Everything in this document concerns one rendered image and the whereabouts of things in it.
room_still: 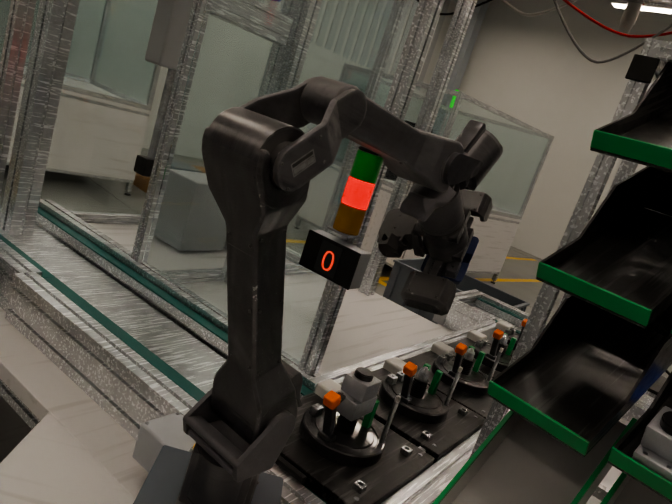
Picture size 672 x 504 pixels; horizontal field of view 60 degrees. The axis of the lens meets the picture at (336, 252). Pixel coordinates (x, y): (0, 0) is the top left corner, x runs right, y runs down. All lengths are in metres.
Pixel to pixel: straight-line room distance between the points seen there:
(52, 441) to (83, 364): 0.17
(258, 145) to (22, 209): 1.30
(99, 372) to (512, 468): 0.69
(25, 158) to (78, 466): 0.88
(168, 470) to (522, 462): 0.47
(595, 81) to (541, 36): 1.56
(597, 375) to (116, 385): 0.75
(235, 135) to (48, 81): 1.20
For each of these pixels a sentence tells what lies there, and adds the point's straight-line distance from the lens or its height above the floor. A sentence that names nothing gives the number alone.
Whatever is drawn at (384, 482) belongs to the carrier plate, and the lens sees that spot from 0.93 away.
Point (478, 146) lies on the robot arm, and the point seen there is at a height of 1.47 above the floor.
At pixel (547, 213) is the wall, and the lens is 12.21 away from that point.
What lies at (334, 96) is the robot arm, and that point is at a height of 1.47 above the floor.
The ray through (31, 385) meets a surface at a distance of 1.15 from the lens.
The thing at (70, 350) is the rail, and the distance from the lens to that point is 1.17.
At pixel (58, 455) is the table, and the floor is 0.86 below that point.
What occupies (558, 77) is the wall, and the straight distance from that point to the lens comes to 12.71.
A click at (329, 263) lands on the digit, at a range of 1.06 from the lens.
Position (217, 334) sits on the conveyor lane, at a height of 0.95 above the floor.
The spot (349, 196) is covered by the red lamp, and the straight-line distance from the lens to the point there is 1.03.
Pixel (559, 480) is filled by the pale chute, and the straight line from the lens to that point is 0.86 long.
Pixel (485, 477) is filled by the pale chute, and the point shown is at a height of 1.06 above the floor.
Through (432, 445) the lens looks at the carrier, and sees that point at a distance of 1.08.
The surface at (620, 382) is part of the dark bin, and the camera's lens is 0.84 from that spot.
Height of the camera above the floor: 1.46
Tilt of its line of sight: 13 degrees down
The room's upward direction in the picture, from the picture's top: 18 degrees clockwise
